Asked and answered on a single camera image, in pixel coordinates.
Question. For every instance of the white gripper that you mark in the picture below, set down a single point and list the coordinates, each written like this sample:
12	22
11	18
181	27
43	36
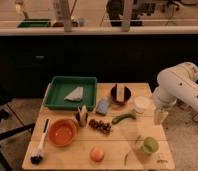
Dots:
160	114

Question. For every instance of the green pepper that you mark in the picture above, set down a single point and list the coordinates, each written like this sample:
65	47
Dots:
119	118

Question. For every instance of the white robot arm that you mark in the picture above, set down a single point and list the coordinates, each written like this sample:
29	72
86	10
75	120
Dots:
175	83

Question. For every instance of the dark bowl with block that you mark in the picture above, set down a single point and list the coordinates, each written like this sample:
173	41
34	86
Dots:
120	94

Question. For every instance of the red orange bowl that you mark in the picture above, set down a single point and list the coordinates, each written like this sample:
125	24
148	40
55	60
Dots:
62	132

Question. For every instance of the white round container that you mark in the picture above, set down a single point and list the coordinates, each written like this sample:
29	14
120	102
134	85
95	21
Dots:
141	103

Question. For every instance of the green cup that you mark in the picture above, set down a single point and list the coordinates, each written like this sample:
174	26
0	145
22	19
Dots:
149	146

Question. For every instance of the bunch of dark grapes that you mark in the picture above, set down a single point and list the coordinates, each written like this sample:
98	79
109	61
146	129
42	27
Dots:
101	126

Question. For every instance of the blue sponge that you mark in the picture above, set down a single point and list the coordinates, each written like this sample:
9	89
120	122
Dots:
102	107

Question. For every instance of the peach orange fruit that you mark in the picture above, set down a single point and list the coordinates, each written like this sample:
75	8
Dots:
97	154

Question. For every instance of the grey folded cloth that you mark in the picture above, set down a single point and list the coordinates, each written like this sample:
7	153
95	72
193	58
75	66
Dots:
76	94

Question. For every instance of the green plastic tray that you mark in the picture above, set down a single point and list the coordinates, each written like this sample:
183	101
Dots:
61	86

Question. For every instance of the far green tray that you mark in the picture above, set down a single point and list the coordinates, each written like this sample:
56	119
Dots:
30	23

